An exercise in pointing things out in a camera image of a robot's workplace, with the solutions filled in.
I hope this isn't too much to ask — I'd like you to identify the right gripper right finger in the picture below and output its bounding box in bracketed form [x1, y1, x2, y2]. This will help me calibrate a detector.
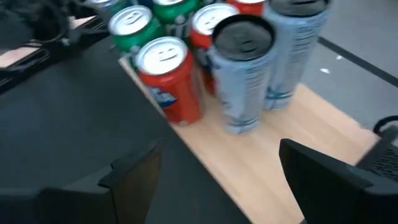
[279, 138, 398, 224]

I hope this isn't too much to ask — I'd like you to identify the wooden shelf with black legs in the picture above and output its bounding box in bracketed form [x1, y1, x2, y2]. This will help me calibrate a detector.
[118, 57, 380, 224]

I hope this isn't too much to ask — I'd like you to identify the silver Celsius Arctic Vibe can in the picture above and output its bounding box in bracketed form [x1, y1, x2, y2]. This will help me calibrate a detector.
[207, 14, 277, 135]
[262, 0, 332, 111]

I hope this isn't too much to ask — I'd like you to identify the black perforated computer case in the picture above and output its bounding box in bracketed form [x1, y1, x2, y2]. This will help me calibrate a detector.
[356, 124, 398, 184]

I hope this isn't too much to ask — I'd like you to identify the red Fanta strawberry can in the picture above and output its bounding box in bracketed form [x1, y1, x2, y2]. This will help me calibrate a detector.
[226, 0, 269, 16]
[189, 2, 240, 96]
[134, 36, 205, 127]

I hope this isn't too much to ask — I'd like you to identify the green Sprite can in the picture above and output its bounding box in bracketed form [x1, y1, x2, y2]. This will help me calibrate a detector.
[151, 0, 203, 41]
[108, 5, 165, 68]

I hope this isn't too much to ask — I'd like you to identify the black coiled cable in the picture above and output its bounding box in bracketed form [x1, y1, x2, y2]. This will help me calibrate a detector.
[372, 114, 398, 135]

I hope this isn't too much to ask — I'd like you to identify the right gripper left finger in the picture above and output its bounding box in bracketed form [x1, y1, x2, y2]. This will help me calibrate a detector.
[0, 141, 163, 224]

